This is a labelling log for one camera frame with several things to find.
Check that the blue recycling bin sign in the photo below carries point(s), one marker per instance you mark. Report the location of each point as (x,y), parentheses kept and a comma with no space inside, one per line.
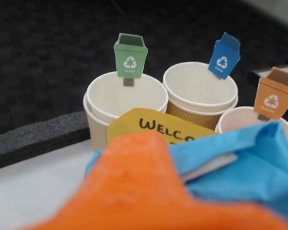
(223,60)

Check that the orange recycling bin sign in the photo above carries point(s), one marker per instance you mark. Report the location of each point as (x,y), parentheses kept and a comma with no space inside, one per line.
(271,98)

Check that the beige ripple paper cup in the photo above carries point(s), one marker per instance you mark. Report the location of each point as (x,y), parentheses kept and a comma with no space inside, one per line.
(196,83)
(124,95)
(237,119)

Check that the green recycling bin sign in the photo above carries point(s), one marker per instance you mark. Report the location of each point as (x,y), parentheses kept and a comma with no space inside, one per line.
(130,60)

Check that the blue paper ball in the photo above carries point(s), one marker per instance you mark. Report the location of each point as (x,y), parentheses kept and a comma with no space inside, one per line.
(242,167)

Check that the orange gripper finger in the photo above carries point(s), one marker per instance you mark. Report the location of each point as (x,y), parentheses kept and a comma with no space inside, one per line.
(134,191)

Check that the yellow handwritten welcome sign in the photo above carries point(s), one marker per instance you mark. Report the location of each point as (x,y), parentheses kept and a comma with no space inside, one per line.
(134,124)

